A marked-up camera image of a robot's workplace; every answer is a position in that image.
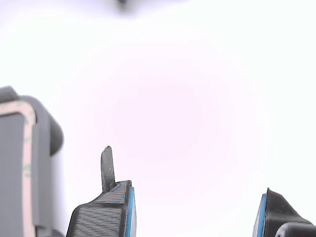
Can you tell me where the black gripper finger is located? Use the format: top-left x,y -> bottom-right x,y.
65,145 -> 137,237
251,187 -> 316,237

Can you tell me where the foam frame with white liner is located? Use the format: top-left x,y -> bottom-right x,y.
0,100 -> 38,237

